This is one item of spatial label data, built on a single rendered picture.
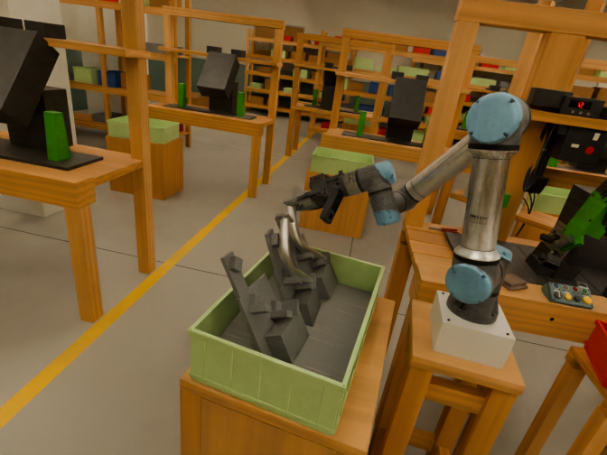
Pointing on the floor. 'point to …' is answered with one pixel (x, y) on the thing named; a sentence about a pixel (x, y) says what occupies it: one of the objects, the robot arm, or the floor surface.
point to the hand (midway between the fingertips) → (293, 207)
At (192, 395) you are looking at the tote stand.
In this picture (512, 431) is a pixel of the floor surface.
